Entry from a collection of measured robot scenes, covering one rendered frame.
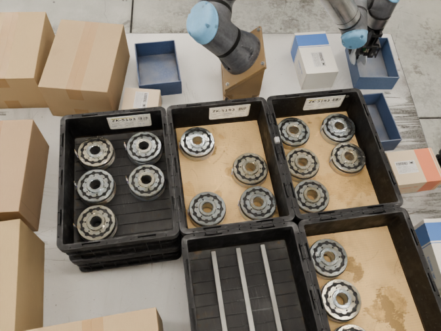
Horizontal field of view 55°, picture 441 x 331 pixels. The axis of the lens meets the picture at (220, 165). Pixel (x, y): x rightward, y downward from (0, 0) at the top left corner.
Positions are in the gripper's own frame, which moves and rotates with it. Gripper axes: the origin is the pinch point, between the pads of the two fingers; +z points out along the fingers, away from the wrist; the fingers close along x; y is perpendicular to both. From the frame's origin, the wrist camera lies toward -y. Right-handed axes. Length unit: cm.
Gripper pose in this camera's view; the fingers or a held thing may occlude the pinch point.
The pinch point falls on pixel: (354, 59)
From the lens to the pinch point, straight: 171.9
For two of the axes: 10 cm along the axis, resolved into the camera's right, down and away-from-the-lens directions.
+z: -0.5, 4.7, 8.8
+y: 0.3, 8.8, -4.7
